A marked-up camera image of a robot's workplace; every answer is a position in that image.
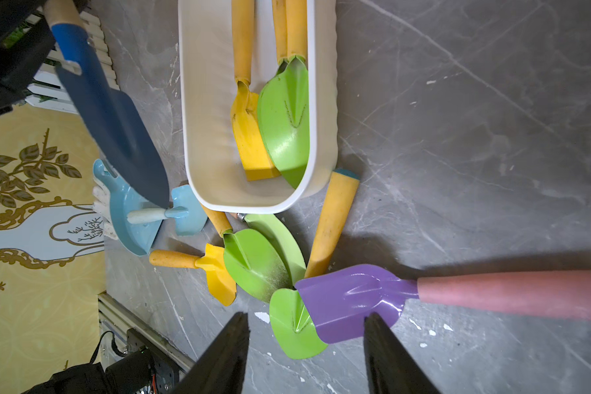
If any yellow scoop shovel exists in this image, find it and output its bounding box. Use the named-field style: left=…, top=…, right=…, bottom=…
left=149, top=244, right=237, bottom=306

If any blue small trowel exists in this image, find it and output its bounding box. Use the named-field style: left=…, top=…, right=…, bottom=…
left=43, top=1, right=169, bottom=208

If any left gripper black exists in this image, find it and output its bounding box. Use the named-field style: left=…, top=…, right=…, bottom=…
left=0, top=1, right=55, bottom=116

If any green trowel yellow handle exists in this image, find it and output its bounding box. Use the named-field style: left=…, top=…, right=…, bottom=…
left=272, top=0, right=287, bottom=69

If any flower pot white fence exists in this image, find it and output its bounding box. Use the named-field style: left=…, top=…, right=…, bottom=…
left=2, top=7, right=121, bottom=115

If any white work glove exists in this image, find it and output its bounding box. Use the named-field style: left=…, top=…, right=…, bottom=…
left=92, top=177, right=118, bottom=241

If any light blue dustpan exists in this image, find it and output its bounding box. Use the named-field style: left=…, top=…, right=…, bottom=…
left=93, top=159, right=162, bottom=256

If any white storage box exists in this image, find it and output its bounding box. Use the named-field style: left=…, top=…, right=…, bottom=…
left=178, top=1, right=338, bottom=214

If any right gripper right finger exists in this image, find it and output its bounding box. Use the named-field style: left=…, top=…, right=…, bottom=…
left=364, top=313, right=440, bottom=394

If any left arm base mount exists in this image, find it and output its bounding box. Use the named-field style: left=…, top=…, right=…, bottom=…
left=27, top=328, right=187, bottom=393

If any light blue small shovel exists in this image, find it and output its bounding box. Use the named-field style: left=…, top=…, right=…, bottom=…
left=126, top=185, right=208, bottom=236

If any green wide shovel yellow handle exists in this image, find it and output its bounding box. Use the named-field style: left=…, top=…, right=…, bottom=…
left=203, top=207, right=292, bottom=303

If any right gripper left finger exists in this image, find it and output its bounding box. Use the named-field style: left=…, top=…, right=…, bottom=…
left=172, top=312, right=251, bottom=393

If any green pointed trowel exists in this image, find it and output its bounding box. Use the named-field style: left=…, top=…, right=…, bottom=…
left=269, top=169, right=360, bottom=360

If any purple shovel pink handle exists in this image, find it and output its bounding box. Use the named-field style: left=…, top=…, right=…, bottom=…
left=295, top=264, right=591, bottom=344

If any light green shovel wooden handle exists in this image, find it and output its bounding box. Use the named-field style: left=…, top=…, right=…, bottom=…
left=230, top=213, right=306, bottom=287

